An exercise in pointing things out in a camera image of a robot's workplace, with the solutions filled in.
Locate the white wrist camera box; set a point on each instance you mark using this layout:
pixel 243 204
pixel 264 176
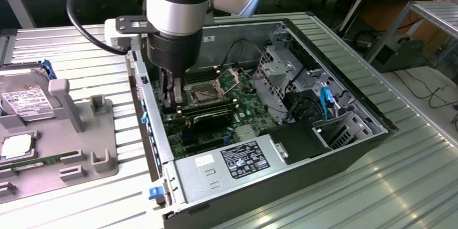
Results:
pixel 119 41

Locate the green RAM stick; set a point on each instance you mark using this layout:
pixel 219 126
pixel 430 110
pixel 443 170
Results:
pixel 42 162

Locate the hard disk with blue rails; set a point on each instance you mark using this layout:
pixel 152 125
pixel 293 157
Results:
pixel 24 100

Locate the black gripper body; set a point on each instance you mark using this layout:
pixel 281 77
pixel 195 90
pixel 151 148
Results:
pixel 171 52

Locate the open black PC case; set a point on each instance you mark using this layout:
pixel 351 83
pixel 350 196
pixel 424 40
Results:
pixel 285 186

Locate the silver drive cage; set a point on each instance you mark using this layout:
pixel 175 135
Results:
pixel 275 70

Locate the silver CPU chip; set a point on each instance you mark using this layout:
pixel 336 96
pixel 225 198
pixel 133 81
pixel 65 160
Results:
pixel 16 146

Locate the white case sticker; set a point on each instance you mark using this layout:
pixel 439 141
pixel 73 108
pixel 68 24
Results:
pixel 208 38

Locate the aluminium frame profile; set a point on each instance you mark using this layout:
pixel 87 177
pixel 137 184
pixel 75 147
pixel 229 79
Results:
pixel 8 46

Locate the grey power supply unit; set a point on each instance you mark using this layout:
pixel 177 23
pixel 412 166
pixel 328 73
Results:
pixel 200 175

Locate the metal frame table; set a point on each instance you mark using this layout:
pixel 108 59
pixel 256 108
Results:
pixel 436 14

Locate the silver chipset heatsink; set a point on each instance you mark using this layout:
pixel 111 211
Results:
pixel 245 132

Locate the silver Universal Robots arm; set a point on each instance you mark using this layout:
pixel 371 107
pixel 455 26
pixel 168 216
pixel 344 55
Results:
pixel 175 11

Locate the green motherboard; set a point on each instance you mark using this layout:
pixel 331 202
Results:
pixel 247 105

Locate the blue case latch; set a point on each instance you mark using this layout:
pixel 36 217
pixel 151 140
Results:
pixel 155 192

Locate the short black expansion slot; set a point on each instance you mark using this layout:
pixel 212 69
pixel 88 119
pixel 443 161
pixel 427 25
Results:
pixel 189 141

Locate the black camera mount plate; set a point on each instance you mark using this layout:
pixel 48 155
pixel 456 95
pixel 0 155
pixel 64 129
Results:
pixel 135 25

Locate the grey parts rack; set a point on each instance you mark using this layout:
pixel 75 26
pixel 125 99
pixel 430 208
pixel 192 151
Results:
pixel 53 143

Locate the long black expansion slot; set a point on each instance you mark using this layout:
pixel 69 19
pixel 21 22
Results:
pixel 205 146

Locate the CPU socket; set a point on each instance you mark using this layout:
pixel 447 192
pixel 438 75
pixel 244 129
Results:
pixel 205 95

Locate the metal socket cover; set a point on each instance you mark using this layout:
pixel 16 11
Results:
pixel 228 78

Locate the black RAM slot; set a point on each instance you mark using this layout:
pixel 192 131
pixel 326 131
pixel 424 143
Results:
pixel 203 75
pixel 213 110
pixel 213 104
pixel 203 78
pixel 203 69
pixel 203 72
pixel 213 107

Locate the dark grey box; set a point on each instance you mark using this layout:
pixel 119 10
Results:
pixel 396 54

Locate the black plastic shroud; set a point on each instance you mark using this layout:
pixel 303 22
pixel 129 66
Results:
pixel 296 140

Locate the metal disk bay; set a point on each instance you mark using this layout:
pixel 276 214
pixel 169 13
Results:
pixel 343 132

